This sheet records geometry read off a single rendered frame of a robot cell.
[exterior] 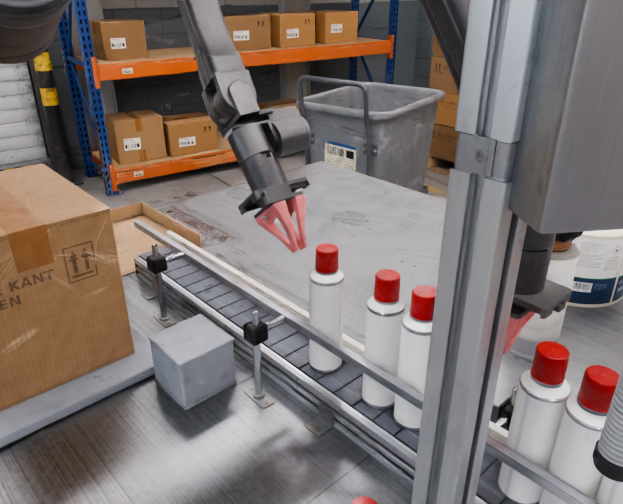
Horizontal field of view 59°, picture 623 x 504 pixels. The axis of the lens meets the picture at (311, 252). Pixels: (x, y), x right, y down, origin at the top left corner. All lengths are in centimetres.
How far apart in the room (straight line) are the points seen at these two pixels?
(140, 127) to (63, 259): 349
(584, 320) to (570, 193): 75
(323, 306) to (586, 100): 54
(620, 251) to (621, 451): 66
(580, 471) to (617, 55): 43
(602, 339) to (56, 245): 89
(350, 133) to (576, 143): 278
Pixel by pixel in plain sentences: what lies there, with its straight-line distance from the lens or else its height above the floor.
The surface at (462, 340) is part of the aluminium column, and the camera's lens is 46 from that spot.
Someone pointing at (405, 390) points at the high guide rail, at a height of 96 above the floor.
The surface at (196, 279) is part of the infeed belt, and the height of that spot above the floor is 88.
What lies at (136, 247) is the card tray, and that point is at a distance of 143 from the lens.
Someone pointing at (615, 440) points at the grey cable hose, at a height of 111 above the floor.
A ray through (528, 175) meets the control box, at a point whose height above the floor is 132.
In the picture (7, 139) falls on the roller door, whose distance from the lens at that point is 481.
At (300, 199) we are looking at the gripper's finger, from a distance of 83.
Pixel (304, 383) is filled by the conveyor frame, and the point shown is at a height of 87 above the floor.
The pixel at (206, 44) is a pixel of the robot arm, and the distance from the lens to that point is 91.
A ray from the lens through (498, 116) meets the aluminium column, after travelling 39.
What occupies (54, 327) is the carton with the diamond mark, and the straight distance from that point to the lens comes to 93.
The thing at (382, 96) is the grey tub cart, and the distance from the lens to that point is 383.
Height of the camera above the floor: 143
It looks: 26 degrees down
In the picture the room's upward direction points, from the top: straight up
